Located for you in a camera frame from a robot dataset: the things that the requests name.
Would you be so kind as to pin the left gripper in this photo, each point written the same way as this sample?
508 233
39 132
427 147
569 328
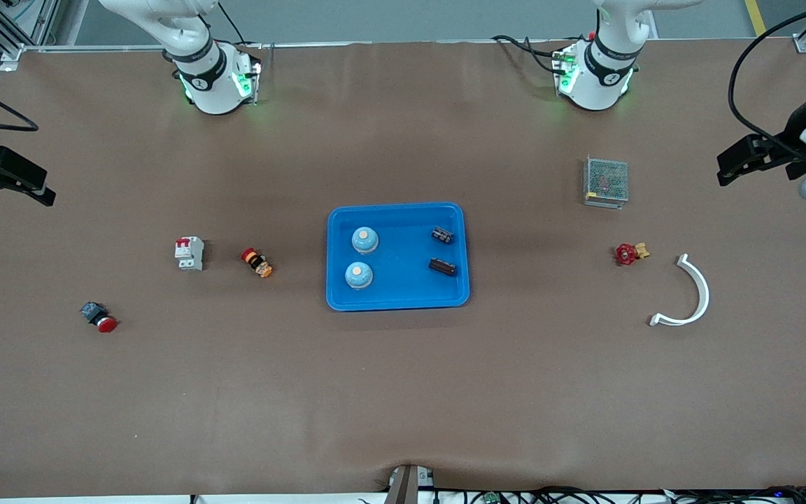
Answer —
785 153

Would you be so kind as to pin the short dark electrolytic capacitor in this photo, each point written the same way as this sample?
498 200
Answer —
443 234

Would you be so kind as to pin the long brown electrolytic capacitor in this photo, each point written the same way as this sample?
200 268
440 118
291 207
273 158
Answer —
443 266

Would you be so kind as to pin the blue bell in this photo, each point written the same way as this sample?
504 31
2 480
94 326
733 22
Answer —
364 239
358 275

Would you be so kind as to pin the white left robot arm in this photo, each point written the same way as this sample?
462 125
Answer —
595 77

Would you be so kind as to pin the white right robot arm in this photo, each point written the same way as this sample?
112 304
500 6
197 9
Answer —
210 77

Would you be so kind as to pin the blue plastic tray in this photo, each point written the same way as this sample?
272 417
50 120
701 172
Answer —
403 294

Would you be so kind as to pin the white curved pipe clamp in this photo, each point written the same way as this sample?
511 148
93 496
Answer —
705 290

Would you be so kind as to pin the metal mesh power supply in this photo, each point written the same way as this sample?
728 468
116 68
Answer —
606 182

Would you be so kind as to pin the brass valve red handwheel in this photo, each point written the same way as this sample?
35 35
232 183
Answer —
627 254

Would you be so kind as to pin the red mushroom push button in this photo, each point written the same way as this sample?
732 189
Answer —
99 316

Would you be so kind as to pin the orange black emergency button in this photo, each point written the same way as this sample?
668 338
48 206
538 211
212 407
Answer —
257 262

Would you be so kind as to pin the small green circuit board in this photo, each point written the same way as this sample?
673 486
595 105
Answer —
491 498

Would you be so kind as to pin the white circuit breaker red switch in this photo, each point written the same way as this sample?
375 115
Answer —
189 253

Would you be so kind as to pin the brown grey camera mount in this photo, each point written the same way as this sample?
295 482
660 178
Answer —
406 486

